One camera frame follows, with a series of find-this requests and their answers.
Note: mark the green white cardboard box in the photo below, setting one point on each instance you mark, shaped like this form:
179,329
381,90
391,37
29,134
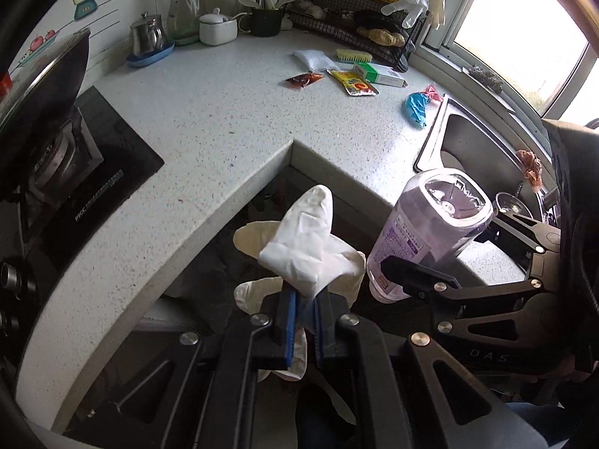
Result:
379,74

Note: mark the metal sink strainer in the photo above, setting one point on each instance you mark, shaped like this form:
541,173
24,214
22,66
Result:
507,203

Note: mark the blue pink snack wrapper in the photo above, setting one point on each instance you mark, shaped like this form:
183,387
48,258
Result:
415,105

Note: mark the clear purple-label plastic bottle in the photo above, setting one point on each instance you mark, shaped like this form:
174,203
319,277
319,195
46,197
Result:
438,214

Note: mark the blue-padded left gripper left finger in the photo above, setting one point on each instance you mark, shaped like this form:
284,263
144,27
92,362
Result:
274,344

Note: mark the red sauce sachet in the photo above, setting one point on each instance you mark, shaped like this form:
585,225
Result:
304,80

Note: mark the black wok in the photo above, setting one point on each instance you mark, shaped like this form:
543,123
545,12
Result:
49,87

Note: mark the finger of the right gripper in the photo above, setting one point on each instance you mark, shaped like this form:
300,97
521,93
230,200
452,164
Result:
515,233
423,282

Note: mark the black wire rack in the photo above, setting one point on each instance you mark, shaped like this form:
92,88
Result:
362,25

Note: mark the orange hair scrunchie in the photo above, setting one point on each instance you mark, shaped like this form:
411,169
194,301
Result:
531,168

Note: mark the stainless steel sink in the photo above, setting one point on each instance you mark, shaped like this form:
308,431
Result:
458,139

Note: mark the white tissue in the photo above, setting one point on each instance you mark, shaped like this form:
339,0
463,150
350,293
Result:
300,250

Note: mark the glass pitcher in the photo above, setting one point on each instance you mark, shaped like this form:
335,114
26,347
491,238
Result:
183,21

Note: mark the yellow snack packet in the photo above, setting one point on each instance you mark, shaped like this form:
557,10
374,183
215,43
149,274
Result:
353,85

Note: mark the blue plastic dish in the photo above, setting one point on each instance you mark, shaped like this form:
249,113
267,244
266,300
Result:
150,58

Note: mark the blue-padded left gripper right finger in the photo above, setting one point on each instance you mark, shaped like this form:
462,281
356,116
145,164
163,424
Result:
328,309

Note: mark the clear plastic gloves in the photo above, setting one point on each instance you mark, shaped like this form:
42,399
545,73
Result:
435,9

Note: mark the steel wool scrubber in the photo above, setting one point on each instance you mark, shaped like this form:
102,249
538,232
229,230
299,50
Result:
487,78

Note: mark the stainless steel pot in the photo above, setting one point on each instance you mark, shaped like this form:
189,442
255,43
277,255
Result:
148,35

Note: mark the black gas stove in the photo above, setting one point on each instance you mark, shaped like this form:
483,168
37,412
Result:
86,171

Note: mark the dark utensil holder cup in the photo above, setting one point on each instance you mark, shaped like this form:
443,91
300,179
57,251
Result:
265,22

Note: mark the white sponge packet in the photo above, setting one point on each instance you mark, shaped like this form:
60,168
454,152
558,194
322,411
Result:
315,60

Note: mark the white ceramic jar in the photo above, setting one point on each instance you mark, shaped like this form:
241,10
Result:
216,29

